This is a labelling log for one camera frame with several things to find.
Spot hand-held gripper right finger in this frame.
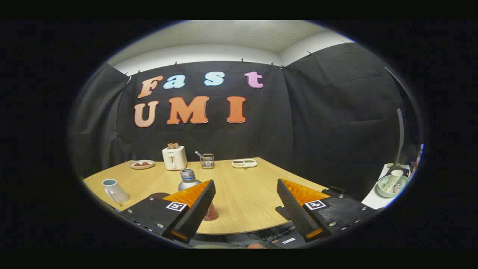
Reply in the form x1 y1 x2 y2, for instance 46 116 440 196
276 179 385 242

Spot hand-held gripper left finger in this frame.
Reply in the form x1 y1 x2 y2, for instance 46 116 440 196
120 179 216 243

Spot silver juice bottle pink label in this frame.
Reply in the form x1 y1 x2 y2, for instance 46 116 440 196
177 169 219 221

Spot white cup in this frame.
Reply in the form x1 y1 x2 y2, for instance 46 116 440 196
102 179 130 207

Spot paper cup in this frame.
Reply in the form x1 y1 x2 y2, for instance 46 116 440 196
385 170 404 193

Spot black box white label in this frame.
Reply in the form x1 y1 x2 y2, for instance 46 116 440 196
273 234 307 249

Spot wooden table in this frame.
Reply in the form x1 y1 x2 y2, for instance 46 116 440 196
83 157 329 235

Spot white toaster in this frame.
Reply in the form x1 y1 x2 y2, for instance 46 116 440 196
162 146 187 171

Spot white round plate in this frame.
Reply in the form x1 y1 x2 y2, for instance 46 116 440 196
129 160 155 170

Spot white side table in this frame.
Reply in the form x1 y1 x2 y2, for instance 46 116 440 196
361 163 411 210

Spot black backdrop cloth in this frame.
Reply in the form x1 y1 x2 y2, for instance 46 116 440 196
71 42 411 202

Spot green bowl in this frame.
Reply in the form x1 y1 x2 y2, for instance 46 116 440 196
376 175 409 198

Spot black cables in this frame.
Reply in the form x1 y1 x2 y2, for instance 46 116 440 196
245 226 295 245

